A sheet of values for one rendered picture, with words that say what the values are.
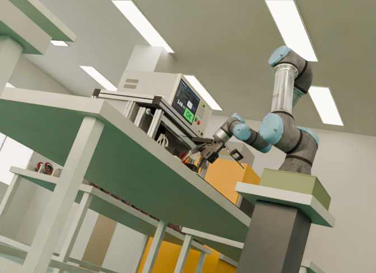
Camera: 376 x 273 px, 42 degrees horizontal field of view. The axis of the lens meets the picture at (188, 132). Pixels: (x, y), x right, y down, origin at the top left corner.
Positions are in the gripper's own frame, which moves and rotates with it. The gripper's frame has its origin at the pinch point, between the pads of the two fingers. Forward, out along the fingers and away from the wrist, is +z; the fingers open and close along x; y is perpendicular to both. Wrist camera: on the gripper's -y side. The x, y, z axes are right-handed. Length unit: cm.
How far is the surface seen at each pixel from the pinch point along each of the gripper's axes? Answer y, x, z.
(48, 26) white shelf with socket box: -59, -73, -2
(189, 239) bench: -52, 160, 53
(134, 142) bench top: 25, -75, 3
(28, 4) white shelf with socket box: -56, -89, -4
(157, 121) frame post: -17.9, -20.2, -5.2
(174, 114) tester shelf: -24.2, -6.1, -13.0
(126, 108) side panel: -37.1, -22.1, 1.6
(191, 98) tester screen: -35.2, 8.1, -26.2
